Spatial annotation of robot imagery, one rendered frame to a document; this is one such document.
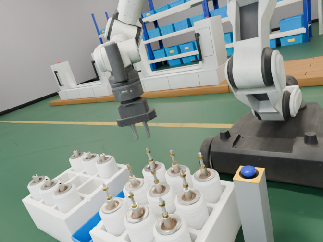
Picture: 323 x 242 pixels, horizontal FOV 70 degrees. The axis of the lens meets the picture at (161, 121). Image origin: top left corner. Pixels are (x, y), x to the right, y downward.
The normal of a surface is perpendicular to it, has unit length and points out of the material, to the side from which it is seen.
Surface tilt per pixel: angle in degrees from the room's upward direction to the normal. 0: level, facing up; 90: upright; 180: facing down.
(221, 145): 45
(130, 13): 107
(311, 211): 0
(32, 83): 90
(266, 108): 55
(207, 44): 90
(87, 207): 90
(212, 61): 90
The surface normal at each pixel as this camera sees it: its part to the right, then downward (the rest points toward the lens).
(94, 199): 0.79, 0.00
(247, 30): -0.62, 0.12
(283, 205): -0.25, -0.91
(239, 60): -0.62, -0.12
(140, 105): -0.02, 0.34
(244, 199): -0.55, 0.41
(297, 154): -0.58, -0.35
